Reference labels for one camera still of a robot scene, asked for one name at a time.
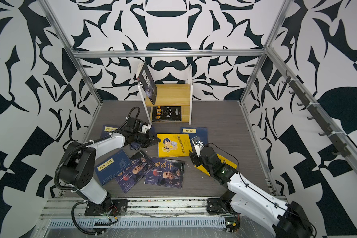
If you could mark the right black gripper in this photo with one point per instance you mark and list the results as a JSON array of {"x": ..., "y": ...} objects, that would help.
[{"x": 195, "y": 158}]

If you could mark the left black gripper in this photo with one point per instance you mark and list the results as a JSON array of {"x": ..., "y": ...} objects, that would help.
[{"x": 151, "y": 141}]

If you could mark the yellow cartoon book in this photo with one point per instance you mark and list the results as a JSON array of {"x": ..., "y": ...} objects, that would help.
[
  {"x": 174, "y": 145},
  {"x": 223, "y": 160}
]

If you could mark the blue book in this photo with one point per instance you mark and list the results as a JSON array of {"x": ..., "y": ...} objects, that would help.
[
  {"x": 106, "y": 129},
  {"x": 135, "y": 146},
  {"x": 202, "y": 133},
  {"x": 110, "y": 168}
]

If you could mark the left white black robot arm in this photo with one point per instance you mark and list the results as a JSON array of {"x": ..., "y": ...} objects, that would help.
[{"x": 76, "y": 168}]

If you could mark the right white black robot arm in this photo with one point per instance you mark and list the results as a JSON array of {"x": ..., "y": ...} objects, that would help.
[{"x": 281, "y": 219}]

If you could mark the dark portrait book left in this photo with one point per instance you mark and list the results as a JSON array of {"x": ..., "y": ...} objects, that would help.
[{"x": 141, "y": 165}]

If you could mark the dark portrait book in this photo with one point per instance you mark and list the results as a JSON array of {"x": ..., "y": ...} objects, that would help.
[
  {"x": 166, "y": 172},
  {"x": 141, "y": 165}
]

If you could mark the black book yellow title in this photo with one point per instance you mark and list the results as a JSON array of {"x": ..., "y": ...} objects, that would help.
[{"x": 166, "y": 114}]

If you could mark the dark portrait book right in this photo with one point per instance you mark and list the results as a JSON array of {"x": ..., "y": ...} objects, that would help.
[{"x": 166, "y": 172}]

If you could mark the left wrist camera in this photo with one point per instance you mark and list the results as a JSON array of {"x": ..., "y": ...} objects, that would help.
[{"x": 145, "y": 128}]

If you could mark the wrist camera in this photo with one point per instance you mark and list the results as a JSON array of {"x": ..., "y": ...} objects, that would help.
[
  {"x": 198, "y": 145},
  {"x": 145, "y": 128}
]

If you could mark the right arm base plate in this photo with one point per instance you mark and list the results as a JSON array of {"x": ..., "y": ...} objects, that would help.
[{"x": 221, "y": 206}]

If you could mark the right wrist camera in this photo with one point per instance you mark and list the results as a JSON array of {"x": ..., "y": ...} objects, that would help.
[{"x": 198, "y": 145}]

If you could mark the wooden white frame bookshelf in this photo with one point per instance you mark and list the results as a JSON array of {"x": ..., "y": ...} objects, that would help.
[{"x": 170, "y": 95}]

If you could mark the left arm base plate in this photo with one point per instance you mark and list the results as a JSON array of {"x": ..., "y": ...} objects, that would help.
[{"x": 114, "y": 207}]

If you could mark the white slotted cable duct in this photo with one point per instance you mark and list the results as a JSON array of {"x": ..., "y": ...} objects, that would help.
[{"x": 173, "y": 222}]

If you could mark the wall coat hook rail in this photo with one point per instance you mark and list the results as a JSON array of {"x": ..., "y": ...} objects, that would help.
[{"x": 314, "y": 109}]

